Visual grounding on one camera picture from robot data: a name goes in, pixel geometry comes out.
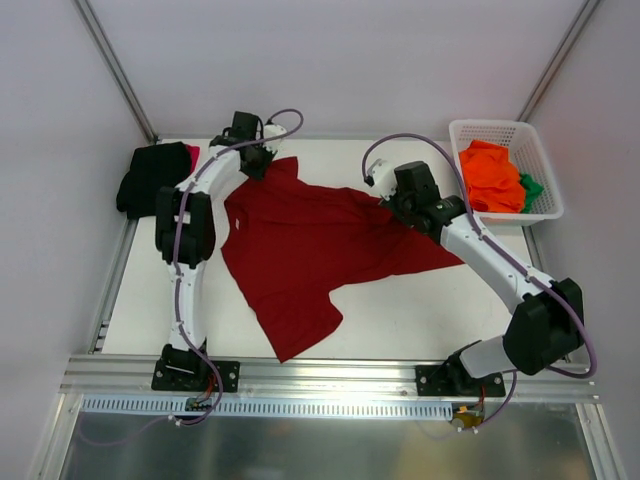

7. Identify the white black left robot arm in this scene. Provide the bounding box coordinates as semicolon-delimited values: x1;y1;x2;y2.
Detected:
155;112;288;390

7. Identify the green t shirt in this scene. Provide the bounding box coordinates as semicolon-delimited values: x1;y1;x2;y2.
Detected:
520;173;544;214

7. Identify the aluminium right corner post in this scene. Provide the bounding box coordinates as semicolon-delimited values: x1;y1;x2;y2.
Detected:
516;0;603;122

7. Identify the dark red t shirt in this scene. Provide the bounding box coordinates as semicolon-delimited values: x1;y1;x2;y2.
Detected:
221;157;461;362

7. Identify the aluminium corner post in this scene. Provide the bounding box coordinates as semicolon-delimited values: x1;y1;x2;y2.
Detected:
71;0;158;144
516;0;603;122

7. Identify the white slotted cable duct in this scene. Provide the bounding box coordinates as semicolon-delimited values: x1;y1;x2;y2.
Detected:
81;394;454;421

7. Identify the folded pink t shirt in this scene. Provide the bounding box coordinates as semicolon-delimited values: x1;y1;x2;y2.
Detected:
185;144;201;173

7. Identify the orange t shirt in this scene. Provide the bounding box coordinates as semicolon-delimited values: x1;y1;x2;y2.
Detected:
459;140;525;214

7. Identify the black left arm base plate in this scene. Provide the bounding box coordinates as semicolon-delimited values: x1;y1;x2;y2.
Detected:
151;359;240;393

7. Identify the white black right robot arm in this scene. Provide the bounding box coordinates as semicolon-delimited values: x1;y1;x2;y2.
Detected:
366;159;586;396

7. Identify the aluminium front mounting rail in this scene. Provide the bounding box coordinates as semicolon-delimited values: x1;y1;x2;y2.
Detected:
59;354;601;404

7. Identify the white plastic basket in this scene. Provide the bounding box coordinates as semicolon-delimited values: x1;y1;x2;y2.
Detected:
449;119;564;226

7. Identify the aluminium left corner post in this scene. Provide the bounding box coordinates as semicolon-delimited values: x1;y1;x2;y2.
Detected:
71;0;158;144

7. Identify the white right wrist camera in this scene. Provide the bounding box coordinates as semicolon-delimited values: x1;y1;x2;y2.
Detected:
365;158;397;200

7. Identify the aluminium right table rail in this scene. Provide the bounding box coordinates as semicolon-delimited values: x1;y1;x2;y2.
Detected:
522;225;571;364

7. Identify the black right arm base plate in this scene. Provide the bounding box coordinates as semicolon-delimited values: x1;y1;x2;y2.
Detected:
414;364;506;398

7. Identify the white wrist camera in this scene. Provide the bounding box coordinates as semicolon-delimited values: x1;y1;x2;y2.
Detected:
262;123;288;154
365;158;397;200

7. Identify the aluminium left table rail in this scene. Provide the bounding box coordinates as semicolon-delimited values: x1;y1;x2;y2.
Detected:
87;220;138;354

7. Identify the folded black t shirt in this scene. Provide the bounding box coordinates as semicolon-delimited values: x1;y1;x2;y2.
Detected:
116;142;193;219

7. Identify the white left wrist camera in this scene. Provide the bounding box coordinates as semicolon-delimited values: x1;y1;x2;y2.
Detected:
262;123;288;154

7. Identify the aluminium table rail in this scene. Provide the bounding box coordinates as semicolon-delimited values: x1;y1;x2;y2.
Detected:
87;220;138;354
522;225;571;364

